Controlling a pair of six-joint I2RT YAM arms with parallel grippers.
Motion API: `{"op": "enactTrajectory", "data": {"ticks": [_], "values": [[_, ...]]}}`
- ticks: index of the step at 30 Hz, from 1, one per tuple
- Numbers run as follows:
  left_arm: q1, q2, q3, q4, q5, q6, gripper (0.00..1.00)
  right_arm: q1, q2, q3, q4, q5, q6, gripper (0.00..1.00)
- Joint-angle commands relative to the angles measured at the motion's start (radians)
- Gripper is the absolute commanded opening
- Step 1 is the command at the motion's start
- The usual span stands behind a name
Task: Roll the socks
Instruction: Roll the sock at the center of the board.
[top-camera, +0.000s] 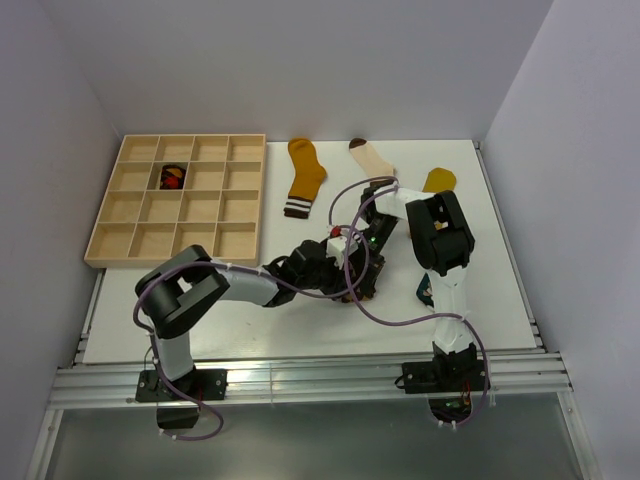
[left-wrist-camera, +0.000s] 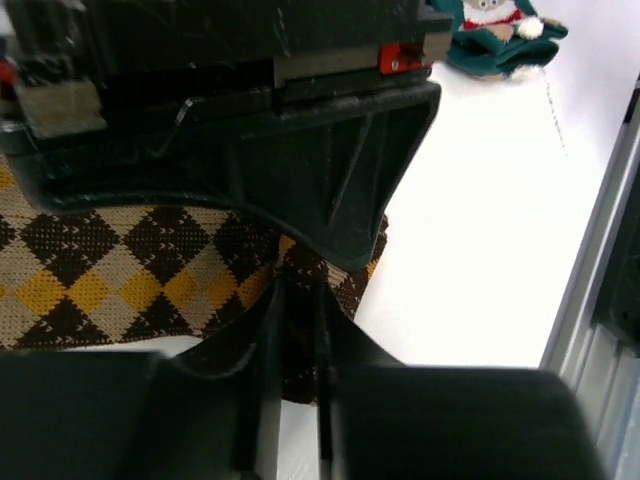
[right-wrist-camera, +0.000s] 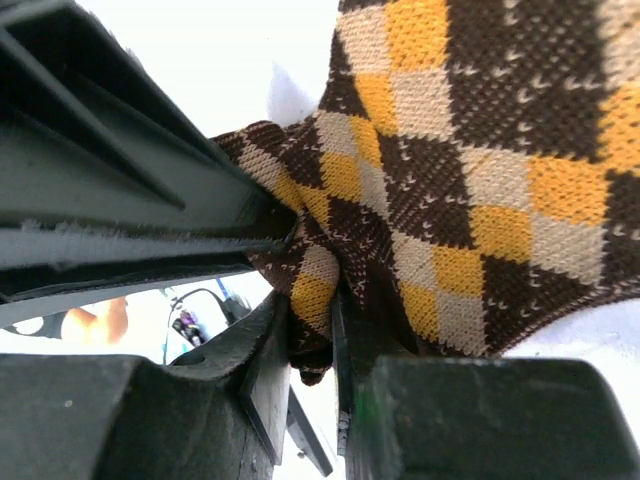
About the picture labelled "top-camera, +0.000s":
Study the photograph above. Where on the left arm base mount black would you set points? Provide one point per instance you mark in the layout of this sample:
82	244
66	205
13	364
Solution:
201	385

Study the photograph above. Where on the dark green sock bear motif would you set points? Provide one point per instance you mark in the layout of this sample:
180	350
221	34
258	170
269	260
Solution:
424	291

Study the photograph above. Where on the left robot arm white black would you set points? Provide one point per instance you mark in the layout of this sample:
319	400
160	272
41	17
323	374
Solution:
178	293

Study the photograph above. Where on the mustard sock brown white stripes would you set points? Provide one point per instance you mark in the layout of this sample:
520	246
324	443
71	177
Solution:
308	178

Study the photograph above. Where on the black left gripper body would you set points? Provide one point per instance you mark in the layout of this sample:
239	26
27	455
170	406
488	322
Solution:
327	277

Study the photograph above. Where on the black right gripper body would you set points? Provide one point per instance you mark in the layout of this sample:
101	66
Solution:
375	237

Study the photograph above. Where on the aluminium rail frame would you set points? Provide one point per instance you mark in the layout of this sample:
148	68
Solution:
310	350

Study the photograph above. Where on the wooden compartment tray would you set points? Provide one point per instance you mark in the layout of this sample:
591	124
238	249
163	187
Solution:
219	207

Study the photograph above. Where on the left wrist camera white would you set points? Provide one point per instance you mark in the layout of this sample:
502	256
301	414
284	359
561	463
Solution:
340	245

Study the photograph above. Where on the brown yellow argyle sock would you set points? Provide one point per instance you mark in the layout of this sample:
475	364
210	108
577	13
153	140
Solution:
363	275

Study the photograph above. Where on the black red yellow argyle sock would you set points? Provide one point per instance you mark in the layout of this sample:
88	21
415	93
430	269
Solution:
172	177

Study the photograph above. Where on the yellow sock bear motif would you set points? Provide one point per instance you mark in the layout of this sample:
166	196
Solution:
439	180

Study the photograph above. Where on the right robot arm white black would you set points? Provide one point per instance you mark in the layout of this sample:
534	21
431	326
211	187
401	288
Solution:
442	243

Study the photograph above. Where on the cream sock brown stripes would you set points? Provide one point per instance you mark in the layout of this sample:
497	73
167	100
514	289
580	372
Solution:
368	158

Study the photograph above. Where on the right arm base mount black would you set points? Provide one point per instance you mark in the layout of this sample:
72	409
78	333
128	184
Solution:
449	391

